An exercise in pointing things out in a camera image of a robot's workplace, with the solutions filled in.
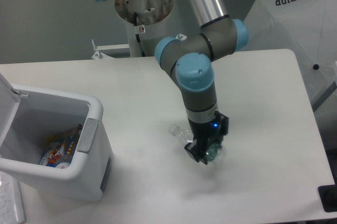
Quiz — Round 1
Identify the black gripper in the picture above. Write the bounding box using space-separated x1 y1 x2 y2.
184 111 229 165

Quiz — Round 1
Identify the clear bottle green label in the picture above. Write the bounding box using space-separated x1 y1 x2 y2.
168 124 226 165

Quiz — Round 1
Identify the clear bottle blue label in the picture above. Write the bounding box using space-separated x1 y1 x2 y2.
56 162 70 169

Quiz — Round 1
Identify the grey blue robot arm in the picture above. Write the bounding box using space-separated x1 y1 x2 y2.
97 0 249 164

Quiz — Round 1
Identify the white plastic trash can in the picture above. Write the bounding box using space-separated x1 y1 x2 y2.
1 77 113 201

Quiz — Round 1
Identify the black device at edge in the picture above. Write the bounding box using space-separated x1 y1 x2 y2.
318 184 336 212

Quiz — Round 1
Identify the white Superior umbrella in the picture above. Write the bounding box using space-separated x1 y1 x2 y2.
244 0 336 104

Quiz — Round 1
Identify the colourful snack wrapper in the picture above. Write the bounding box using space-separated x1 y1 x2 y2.
39 124 83 168

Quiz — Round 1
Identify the white metal base frame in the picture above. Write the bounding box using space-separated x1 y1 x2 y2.
91 33 187 60

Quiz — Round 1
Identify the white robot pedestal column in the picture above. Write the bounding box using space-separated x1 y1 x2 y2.
115 0 173 55

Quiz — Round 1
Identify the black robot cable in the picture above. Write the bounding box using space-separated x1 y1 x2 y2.
133 12 146 57

